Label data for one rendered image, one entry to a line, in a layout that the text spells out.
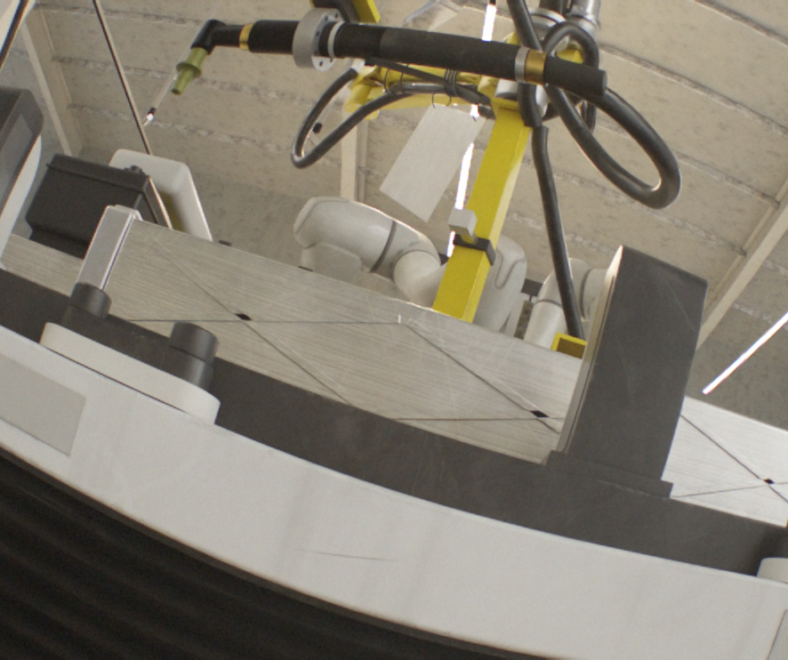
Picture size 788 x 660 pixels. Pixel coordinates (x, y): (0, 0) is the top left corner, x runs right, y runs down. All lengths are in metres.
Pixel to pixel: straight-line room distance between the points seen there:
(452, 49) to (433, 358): 0.43
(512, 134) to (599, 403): 1.20
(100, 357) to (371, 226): 1.81
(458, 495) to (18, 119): 0.40
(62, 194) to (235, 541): 0.63
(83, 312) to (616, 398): 0.29
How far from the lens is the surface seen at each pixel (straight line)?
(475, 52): 1.04
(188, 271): 0.74
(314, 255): 2.30
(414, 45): 1.06
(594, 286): 2.52
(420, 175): 2.01
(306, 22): 1.10
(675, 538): 0.54
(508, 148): 1.70
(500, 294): 1.77
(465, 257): 1.62
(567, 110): 1.40
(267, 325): 0.72
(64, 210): 1.03
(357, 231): 2.28
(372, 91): 2.63
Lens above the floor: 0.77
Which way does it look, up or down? 16 degrees up
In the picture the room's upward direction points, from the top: 19 degrees clockwise
